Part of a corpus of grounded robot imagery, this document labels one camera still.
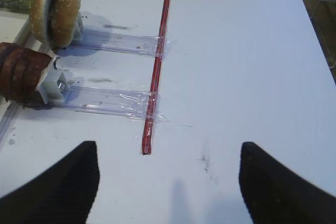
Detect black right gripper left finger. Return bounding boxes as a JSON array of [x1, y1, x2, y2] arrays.
[[1, 141, 100, 223]]

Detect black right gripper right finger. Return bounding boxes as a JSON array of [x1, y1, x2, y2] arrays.
[[239, 142, 335, 223]]

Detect stacked brown meat patties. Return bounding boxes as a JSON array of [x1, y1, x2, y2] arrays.
[[1, 42, 52, 105]]

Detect red plastic strip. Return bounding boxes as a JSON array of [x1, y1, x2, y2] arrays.
[[142, 0, 170, 155]]

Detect white patty pusher block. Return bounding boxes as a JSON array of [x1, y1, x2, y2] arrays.
[[36, 57, 70, 104]]

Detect white bun pusher block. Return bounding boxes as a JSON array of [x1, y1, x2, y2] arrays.
[[73, 13, 83, 40]]

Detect cream metal tray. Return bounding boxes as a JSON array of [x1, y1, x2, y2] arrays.
[[1, 10, 30, 46]]

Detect sesame bun half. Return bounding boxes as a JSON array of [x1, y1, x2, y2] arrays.
[[51, 0, 81, 48], [29, 0, 54, 45]]

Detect sesame bun top half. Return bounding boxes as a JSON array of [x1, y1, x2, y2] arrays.
[[29, 0, 54, 45]]

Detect clear patty rail holder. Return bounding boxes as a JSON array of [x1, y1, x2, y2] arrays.
[[46, 85, 169, 122]]

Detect clear bun rail holder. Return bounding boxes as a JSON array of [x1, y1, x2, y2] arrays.
[[70, 29, 164, 58]]

